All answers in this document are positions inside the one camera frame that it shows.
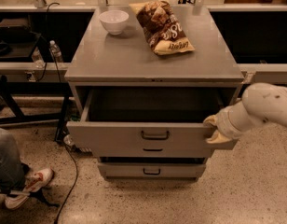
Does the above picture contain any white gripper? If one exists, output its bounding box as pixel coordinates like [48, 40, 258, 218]
[203, 106, 242, 145]

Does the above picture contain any grey top drawer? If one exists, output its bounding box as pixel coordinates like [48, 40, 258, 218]
[68, 87, 225, 152]

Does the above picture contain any grey drawer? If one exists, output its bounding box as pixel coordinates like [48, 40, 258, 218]
[68, 87, 225, 152]
[98, 163, 206, 178]
[92, 147, 212, 158]

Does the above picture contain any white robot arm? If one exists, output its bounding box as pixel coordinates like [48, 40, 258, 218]
[203, 83, 287, 144]

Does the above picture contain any grey metal drawer cabinet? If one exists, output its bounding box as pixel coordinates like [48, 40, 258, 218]
[64, 5, 245, 183]

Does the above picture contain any grey bottom drawer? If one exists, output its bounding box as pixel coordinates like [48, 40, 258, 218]
[98, 163, 206, 178]

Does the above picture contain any grey middle drawer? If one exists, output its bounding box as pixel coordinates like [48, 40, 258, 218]
[92, 147, 212, 158]

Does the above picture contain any brown chip bag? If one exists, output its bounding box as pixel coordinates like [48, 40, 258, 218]
[130, 0, 195, 56]

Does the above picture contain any white ceramic bowl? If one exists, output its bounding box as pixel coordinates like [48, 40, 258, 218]
[99, 10, 129, 35]

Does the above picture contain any bin with trash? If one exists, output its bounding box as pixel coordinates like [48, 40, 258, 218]
[54, 116, 77, 152]

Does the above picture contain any clear plastic water bottle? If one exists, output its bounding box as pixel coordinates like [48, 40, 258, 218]
[49, 40, 63, 63]

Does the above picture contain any blue jeans leg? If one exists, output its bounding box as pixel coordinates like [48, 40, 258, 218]
[0, 128, 25, 191]

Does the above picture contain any black floor cable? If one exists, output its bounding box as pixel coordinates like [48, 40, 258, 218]
[53, 143, 79, 224]

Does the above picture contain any black metal stand frame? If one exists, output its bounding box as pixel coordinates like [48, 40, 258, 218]
[0, 75, 72, 143]

